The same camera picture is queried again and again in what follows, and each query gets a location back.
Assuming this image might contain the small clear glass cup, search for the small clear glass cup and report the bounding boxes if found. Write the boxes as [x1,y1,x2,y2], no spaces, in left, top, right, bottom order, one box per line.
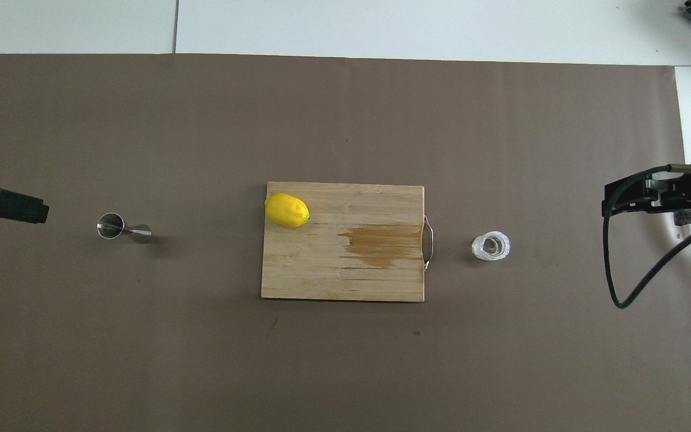
[471,230,510,262]

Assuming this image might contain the brown paper table mat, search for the brown paper table mat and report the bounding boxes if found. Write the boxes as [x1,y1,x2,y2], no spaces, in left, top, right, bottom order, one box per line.
[0,53,691,432]

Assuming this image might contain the metal cutting board handle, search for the metal cutting board handle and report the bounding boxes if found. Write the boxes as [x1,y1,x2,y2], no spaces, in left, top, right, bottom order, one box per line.
[422,215,435,271]

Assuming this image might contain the wooden cutting board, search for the wooden cutting board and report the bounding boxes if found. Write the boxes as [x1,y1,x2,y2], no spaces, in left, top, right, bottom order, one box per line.
[261,182,425,302]

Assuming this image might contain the yellow lemon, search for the yellow lemon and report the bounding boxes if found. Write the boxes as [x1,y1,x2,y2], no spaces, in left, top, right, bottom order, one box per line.
[265,193,311,229]

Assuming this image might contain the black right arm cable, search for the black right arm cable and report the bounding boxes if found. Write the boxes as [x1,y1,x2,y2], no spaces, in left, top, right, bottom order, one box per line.
[602,163,691,309]

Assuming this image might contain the steel double jigger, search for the steel double jigger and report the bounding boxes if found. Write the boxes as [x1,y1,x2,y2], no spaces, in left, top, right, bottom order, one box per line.
[97,212,153,244]

